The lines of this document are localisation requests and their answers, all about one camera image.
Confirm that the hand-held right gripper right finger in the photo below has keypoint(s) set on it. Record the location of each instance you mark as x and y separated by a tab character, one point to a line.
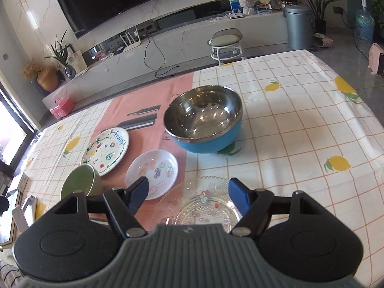
238	193

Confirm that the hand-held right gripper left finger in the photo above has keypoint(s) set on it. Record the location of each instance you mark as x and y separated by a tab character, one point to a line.
139	190

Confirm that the clear glass plate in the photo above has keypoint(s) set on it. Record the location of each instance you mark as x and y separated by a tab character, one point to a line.
204	192

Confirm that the blue steel bowl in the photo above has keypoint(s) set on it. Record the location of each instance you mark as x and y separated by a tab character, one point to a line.
210	144

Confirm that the small white sticker plate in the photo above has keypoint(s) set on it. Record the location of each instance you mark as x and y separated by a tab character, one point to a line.
150	165

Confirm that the white fruit-print plate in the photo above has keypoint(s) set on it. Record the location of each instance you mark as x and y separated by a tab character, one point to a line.
105	153

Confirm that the green cup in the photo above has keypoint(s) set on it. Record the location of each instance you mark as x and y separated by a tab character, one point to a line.
81	180

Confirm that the lemon checkered tablecloth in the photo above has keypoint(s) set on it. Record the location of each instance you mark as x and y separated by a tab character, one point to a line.
300	126

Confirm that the red box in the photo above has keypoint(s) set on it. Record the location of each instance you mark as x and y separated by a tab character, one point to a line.
61	106

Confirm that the white chair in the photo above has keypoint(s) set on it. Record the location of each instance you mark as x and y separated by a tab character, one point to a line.
25	213

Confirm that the plant in patterned vase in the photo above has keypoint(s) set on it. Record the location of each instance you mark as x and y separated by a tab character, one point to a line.
69	71

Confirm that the white picture card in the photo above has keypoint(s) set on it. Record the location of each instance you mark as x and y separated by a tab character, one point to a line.
77	61

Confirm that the orange vase with dried flowers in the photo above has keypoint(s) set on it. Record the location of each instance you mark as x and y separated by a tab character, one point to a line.
48	79

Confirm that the white router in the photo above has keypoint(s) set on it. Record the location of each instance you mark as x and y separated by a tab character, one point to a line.
132	46

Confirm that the white television cabinet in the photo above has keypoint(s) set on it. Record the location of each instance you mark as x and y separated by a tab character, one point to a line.
180	45

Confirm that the small round stool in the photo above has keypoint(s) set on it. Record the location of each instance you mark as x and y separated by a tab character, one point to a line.
225	39

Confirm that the patterned bag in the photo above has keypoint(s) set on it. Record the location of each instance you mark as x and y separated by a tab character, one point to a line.
322	40

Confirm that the grey trash can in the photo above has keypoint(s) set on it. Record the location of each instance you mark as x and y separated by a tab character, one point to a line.
297	27

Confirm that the tall potted plant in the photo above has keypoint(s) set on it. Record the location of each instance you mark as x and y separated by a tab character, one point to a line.
319	25

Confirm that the black television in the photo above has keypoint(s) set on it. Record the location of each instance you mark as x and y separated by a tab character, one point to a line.
114	3

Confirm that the pink heater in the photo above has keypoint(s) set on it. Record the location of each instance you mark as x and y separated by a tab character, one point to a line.
376	60

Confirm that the blue water jug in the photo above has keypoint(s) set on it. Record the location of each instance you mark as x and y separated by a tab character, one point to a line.
364	24

